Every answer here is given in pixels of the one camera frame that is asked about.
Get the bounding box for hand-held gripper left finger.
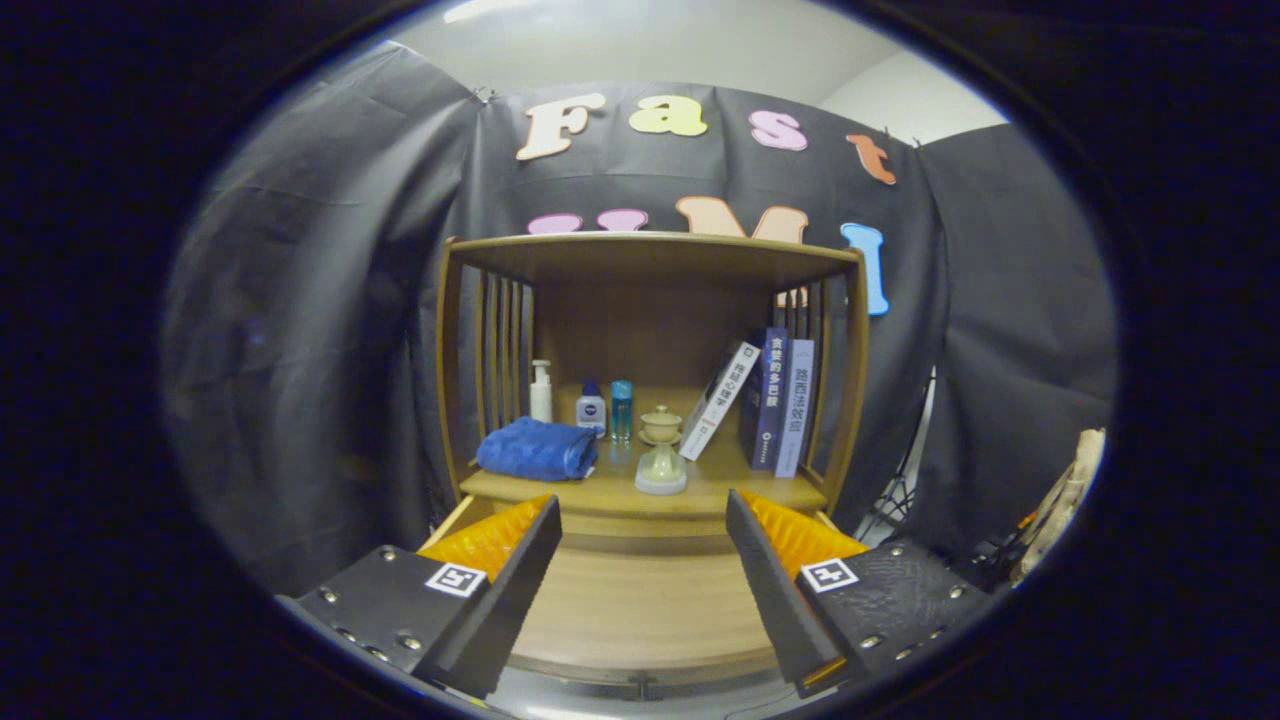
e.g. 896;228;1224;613
272;493;564;701

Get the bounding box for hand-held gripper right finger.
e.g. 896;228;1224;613
724;488;991;699

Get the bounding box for wooden drawer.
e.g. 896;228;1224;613
420;495;851;691

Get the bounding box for green soap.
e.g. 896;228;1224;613
635;442;689;497

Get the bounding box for wooden countertop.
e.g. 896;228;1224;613
460;432;829;521

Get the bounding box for wooden cabinet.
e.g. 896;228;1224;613
420;232;869;696

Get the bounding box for blue folded towel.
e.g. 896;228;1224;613
476;417;599;482

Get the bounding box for light blue book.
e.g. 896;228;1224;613
775;339;815;478

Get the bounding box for dark blue book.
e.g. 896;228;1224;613
740;327;790;471

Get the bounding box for white book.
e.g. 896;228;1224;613
679;341;761;462

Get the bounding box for beige lidded ceramic cup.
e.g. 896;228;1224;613
640;405;684;447

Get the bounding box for small white blue-capped bottle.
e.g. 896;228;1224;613
576;380;608;438

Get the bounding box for dark equipment pile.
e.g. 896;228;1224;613
950;510;1031;593

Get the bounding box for beige cloth bag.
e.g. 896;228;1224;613
1015;428;1106;583

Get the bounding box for black backdrop cloth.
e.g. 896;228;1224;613
160;40;1119;601

